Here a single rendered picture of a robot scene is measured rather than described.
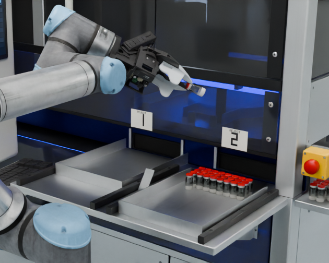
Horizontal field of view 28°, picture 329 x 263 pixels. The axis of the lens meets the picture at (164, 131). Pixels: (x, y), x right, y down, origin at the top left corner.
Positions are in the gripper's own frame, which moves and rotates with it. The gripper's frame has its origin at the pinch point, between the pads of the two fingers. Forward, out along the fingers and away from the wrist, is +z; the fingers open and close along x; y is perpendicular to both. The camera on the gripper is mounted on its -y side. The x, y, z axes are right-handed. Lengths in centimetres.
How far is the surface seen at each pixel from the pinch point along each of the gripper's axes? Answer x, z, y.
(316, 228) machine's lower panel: -36, 67, -9
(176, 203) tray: -32.9, 17.4, 8.2
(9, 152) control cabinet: -93, -25, -30
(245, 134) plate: -19.6, 29.0, -14.6
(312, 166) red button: -6.9, 43.1, -1.7
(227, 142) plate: -25.6, 27.0, -15.0
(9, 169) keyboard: -82, -23, -15
